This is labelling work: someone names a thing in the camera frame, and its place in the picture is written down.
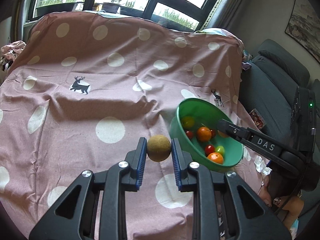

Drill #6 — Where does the green oval fruit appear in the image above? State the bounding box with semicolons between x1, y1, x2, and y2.
215;145;225;156

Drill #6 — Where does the small orange mandarin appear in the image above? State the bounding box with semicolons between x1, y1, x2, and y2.
196;126;211;142

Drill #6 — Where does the green plastic bowl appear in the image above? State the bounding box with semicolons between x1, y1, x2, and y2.
169;98;244;172

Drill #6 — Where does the yellow green small fruit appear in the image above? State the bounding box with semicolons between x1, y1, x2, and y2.
181;116;195;129

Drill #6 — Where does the tan round longan fruit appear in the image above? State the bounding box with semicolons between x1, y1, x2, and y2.
147;134;171;162

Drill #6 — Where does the large orange mandarin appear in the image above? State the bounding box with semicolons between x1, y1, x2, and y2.
207;152;224;165

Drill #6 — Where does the red cherry tomato with stem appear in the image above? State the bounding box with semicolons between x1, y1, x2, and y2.
204;144;215;156

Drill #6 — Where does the grey sofa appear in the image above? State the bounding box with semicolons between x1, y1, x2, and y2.
239;39;319;164

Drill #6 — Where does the pink polka dot tablecloth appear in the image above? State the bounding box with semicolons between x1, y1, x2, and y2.
0;11;273;240

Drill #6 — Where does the pink crumpled cloth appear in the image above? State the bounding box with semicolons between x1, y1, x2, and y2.
1;41;26;62

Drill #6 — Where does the black planter box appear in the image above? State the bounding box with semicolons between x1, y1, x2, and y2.
35;2;77;17

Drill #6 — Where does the framed wall painting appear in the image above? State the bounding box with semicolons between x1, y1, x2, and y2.
285;0;319;63

